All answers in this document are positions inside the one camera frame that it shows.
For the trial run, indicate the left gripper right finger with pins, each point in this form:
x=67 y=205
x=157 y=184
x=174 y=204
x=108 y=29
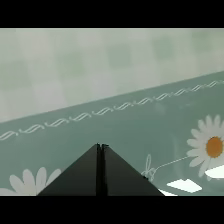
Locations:
x=123 y=176

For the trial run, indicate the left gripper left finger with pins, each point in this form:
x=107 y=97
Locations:
x=80 y=176

